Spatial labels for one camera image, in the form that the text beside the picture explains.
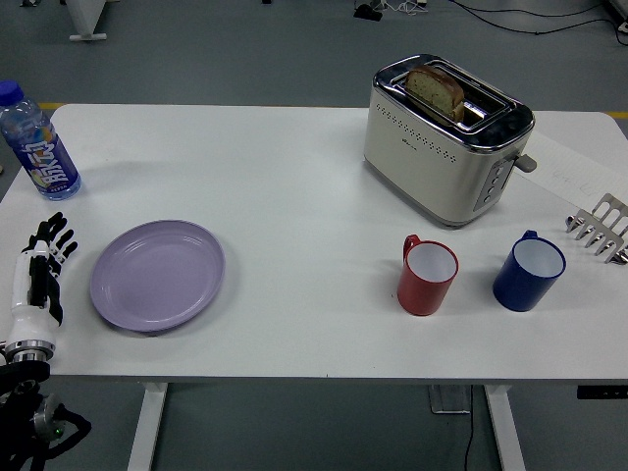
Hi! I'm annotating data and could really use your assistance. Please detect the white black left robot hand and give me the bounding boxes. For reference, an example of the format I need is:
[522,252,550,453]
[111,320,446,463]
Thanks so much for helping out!
[5,211,79,351]

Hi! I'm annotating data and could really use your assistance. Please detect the purple plate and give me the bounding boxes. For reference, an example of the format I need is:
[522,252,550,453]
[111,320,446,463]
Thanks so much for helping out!
[88,219,227,335]

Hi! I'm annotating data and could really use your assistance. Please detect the blue-capped drink bottle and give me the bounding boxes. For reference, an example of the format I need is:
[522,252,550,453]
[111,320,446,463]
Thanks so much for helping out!
[0,79,82,202]

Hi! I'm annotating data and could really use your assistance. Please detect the white table leg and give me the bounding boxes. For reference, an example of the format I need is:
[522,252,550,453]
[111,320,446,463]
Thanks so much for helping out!
[483,385,527,471]
[127,383,171,471]

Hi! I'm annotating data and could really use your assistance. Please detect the white furniture leg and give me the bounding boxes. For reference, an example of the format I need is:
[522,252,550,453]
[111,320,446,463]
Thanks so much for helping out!
[62,0,115,42]

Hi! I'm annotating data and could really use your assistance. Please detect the red mug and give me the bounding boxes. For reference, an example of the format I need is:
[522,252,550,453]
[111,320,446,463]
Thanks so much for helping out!
[396,234,460,317]

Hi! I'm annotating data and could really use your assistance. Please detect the cream silver toaster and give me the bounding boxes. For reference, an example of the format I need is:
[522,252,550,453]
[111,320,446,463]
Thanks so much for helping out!
[362,53,538,230]

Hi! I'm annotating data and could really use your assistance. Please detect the grey under-table box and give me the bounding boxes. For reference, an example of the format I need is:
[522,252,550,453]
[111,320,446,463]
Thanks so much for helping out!
[427,385,472,416]

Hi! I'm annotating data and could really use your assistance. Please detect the bread slice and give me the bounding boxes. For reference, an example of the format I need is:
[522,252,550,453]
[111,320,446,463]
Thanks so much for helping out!
[404,65,466,123]

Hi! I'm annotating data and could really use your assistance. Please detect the blue mug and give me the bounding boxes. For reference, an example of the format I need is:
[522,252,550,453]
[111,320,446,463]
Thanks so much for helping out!
[492,230,567,313]

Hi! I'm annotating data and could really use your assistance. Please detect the white paper sheet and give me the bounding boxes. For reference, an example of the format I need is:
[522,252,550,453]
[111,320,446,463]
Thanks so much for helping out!
[514,128,620,209]

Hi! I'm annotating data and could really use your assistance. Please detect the silver toast rack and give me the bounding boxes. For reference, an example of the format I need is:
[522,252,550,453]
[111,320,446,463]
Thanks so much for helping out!
[563,192,628,265]

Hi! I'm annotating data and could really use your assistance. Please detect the black table control panel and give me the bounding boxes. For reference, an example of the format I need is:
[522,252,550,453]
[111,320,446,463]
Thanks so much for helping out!
[577,386,628,399]

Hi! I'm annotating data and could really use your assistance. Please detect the black cable under table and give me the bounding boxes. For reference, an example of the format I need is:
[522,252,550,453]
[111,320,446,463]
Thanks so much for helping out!
[463,386,480,471]

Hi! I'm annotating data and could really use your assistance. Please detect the black floor cable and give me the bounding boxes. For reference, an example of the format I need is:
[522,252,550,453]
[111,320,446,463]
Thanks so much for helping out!
[448,0,623,35]

